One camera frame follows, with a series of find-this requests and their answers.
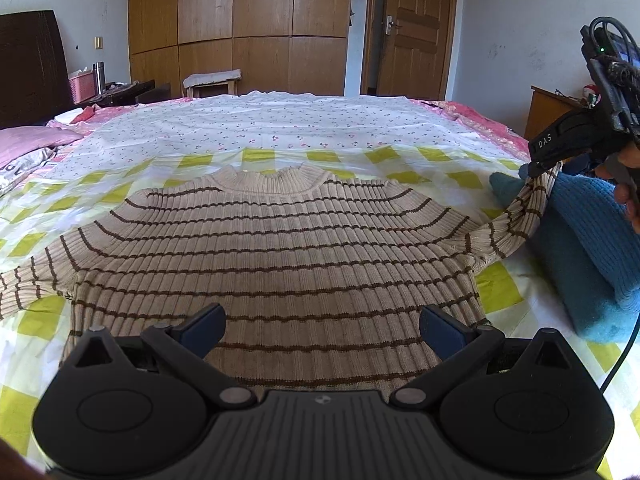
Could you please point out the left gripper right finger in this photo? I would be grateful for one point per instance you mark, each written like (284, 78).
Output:
(462, 351)

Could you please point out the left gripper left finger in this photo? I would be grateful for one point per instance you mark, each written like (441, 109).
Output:
(183, 349)

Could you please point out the beige brown striped sweater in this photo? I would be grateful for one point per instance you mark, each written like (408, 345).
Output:
(322, 279)

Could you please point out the person's right hand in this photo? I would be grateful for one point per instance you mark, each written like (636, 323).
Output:
(629, 156)

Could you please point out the wooden side cabinet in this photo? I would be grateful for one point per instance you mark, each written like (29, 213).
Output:
(546, 107)

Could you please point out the blue knitted garment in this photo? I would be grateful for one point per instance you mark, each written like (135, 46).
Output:
(589, 208)

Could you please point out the pink bed quilt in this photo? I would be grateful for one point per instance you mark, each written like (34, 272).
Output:
(495, 132)

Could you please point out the teal knitted garment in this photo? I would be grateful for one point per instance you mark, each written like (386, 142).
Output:
(588, 299)

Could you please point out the yellow checkered bed sheet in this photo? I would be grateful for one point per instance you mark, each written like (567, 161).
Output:
(114, 411)

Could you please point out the white floral bed cover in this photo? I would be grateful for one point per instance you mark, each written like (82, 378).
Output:
(258, 122)

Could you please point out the wooden door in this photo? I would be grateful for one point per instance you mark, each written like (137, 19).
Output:
(408, 47)

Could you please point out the grey patterned pillow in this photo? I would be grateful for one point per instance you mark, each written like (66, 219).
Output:
(17, 170)

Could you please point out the dark bedside table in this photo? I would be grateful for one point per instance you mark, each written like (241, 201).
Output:
(138, 92)

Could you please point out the pink pillow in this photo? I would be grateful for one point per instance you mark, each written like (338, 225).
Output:
(18, 141)

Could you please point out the small wooden stool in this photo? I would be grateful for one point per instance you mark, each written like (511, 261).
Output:
(199, 86)

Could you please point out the pink storage box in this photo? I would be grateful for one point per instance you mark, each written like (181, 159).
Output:
(82, 85)

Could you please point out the steel thermos cup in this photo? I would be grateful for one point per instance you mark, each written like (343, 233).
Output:
(99, 77)

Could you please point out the dark wooden headboard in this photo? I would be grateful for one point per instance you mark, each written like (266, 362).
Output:
(33, 71)

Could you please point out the wooden wardrobe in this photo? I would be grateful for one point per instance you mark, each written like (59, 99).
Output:
(298, 46)

